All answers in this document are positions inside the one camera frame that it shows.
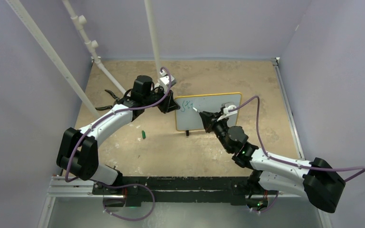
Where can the yellow framed whiteboard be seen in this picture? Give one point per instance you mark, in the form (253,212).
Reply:
(186,119)

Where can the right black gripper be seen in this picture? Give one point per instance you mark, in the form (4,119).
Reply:
(209,119)

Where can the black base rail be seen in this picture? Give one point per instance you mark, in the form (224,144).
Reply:
(135,190)

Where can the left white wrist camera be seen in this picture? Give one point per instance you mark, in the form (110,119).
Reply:
(165,82)

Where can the black handled pliers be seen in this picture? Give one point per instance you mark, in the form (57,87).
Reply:
(108,101)

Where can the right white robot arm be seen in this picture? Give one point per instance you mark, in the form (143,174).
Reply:
(315,180)

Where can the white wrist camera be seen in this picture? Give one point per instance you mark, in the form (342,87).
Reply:
(227,110)
(165,82)

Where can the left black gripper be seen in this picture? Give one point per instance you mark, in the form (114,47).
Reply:
(169,104)

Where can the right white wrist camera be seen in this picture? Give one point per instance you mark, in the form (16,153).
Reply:
(227,110)

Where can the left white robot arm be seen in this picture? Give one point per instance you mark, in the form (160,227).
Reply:
(78,152)

